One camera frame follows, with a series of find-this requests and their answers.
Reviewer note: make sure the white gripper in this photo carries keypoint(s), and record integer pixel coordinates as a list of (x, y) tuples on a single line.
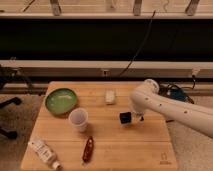
[(137, 117)]

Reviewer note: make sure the black eraser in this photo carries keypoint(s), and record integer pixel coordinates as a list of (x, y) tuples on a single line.
[(125, 117)]

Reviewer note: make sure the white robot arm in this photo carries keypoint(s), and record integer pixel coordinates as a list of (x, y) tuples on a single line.
[(145, 96)]

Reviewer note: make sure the white sponge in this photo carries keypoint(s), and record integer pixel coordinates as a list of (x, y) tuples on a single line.
[(110, 97)]

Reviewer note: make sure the wooden board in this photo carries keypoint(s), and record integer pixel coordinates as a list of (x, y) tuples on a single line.
[(135, 147)]

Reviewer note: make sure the white plastic cup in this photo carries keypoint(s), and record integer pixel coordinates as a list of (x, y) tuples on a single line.
[(78, 119)]

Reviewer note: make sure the red pocket knife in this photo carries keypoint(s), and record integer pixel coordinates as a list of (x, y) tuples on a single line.
[(88, 150)]

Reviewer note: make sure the green bowl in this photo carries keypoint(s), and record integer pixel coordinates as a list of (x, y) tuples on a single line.
[(61, 101)]

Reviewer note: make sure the white plastic bottle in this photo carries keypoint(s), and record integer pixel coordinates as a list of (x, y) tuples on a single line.
[(45, 153)]

